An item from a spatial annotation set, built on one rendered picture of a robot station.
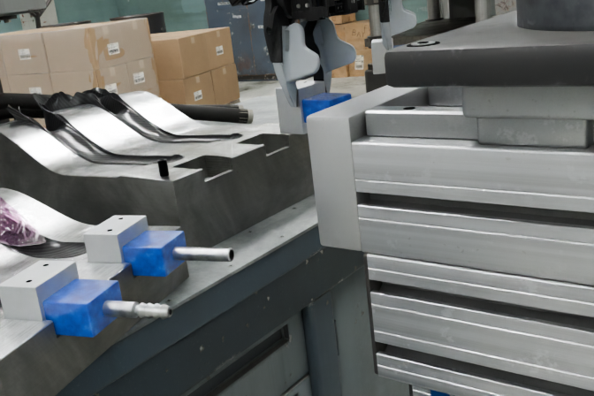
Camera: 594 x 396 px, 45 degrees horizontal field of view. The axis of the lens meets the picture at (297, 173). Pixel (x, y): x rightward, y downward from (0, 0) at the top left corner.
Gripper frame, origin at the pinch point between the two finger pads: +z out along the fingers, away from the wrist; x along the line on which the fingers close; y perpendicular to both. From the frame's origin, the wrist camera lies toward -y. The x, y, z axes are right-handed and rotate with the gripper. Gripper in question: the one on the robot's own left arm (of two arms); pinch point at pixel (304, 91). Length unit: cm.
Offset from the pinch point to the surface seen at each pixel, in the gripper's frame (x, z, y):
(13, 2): 19, -15, -92
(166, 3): 556, 1, -666
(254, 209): -6.8, 12.9, -4.2
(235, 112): 37, 12, -49
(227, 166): -9.2, 7.1, -5.2
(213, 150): -7.4, 5.9, -9.0
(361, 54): 553, 73, -375
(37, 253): -32.2, 9.6, -8.9
